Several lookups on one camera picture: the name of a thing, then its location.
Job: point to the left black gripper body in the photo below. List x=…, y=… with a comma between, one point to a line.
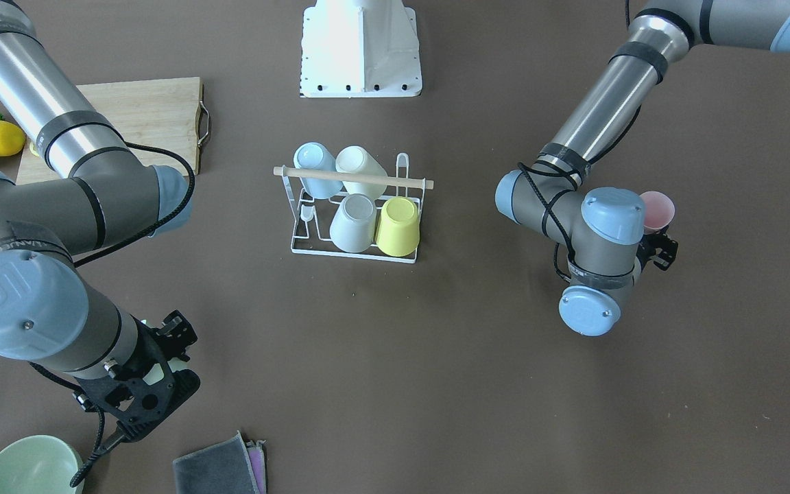
x=662, y=252

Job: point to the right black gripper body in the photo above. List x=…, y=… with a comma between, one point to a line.
x=180, y=331

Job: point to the pink cup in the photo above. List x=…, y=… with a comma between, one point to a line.
x=659, y=211

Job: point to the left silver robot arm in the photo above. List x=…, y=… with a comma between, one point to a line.
x=668, y=188

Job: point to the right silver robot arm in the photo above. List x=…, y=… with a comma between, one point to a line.
x=102, y=200

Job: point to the grey cup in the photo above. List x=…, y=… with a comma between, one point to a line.
x=353, y=227

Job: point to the yellow cup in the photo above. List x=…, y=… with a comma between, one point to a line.
x=398, y=232

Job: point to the light blue cup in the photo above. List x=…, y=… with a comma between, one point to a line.
x=315, y=157

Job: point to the white cup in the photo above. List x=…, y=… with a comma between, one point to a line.
x=355, y=160

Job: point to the grey folded cloth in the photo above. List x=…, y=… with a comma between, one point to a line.
x=231, y=466

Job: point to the mint green bowl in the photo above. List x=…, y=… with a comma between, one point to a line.
x=39, y=464

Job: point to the wooden cutting board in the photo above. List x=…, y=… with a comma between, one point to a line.
x=165, y=113

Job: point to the white wire cup rack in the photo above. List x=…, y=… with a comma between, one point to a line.
x=313, y=217

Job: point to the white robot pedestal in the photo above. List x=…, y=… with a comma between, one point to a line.
x=360, y=49

